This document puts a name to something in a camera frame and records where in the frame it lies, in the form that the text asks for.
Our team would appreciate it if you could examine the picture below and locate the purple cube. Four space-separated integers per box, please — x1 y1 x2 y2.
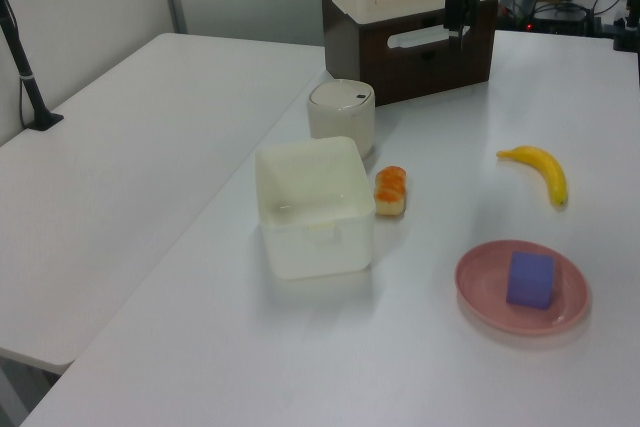
505 251 556 311

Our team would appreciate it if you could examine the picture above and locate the white side table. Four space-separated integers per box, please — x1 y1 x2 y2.
0 32 327 376

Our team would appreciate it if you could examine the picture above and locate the black pole with base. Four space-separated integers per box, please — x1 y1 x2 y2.
0 0 65 131

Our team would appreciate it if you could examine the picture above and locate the orange shrimp sushi toy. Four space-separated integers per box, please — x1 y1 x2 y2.
373 165 408 218

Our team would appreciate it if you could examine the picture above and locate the black camera clamp mount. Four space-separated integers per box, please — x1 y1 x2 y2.
610 0 640 53

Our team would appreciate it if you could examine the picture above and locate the dark brown drawer box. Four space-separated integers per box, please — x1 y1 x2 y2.
321 0 499 108

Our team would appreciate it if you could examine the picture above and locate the black device with red light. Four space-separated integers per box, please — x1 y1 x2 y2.
528 0 587 35

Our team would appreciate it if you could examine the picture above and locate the white square plastic container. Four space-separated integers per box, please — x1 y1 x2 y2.
254 135 377 282

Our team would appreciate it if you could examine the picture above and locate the yellow banana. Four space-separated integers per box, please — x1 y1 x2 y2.
496 145 570 208

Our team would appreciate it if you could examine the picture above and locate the pink plate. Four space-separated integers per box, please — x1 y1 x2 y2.
454 240 591 334

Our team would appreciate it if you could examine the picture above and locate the beige round lidded bin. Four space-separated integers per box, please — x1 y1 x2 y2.
306 78 377 159

